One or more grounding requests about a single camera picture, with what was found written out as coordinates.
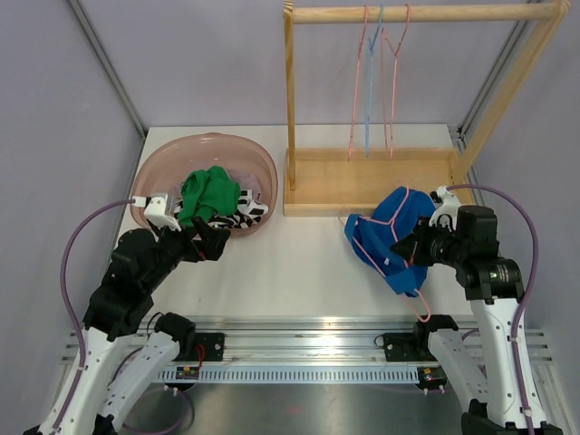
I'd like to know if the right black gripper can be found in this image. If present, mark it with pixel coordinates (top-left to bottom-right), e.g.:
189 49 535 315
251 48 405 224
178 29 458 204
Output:
391 215 469 268

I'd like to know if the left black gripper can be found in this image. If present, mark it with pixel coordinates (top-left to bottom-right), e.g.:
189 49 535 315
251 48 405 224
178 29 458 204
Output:
143 215 230 292

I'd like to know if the pink hanger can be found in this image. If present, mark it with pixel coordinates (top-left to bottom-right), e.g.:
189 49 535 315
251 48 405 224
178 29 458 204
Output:
380 4 411 159
337 186 432 324
347 4 369 161

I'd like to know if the blue tank top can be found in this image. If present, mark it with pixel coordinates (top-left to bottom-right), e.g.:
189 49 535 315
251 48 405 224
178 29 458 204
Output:
343 185 436 298

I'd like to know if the black white striped tank top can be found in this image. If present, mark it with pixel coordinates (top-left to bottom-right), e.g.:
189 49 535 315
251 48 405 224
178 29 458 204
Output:
175 189 269 229

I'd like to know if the green tank top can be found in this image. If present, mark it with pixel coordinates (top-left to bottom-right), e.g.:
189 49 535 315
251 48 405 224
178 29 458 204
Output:
178 166 241 225

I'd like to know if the pink tank top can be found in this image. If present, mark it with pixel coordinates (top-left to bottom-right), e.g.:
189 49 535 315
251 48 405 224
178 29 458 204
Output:
174 168 264 203

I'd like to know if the light blue wire hanger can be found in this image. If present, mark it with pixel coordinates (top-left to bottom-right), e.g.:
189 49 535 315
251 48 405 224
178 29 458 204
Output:
364 5 384 157

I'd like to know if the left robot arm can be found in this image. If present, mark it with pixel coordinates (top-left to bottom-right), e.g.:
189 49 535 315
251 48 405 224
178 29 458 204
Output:
29 218 230 434

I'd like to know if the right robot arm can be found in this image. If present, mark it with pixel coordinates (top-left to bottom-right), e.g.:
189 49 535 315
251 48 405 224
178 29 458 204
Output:
391 205 562 434

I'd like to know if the pink plastic basin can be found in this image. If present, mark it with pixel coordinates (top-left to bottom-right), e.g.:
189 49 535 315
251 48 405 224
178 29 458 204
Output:
131 132 278 214

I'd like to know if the wooden clothes rack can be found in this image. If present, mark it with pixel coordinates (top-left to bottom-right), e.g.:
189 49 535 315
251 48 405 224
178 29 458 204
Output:
283 1 571 217

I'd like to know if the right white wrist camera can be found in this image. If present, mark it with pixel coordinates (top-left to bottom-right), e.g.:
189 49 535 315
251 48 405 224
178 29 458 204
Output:
429 186 461 230

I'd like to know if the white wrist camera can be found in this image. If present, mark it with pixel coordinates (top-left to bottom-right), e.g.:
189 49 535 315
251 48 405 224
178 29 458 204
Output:
429 186 461 230
131 193 181 232

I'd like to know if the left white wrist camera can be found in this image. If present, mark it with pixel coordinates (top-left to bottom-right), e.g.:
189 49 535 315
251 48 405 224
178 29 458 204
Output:
131 193 181 232

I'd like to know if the aluminium rail frame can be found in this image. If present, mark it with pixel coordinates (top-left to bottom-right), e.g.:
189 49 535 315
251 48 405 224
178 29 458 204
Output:
61 314 554 366

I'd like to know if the white slotted cable duct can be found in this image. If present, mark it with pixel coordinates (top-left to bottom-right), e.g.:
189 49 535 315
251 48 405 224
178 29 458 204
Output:
154 366 419 384

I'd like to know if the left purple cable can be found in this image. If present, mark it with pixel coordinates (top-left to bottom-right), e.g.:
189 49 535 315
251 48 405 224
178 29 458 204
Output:
49 198 196 435

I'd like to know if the left corner aluminium post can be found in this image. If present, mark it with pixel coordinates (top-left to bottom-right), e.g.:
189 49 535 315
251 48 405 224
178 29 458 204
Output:
67 0 149 140

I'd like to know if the corner aluminium post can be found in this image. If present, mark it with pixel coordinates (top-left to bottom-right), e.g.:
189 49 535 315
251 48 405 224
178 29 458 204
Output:
457 21 536 143
67 0 149 140

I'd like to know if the right corner aluminium post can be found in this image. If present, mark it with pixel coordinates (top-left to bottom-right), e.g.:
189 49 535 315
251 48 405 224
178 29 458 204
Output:
457 21 536 143

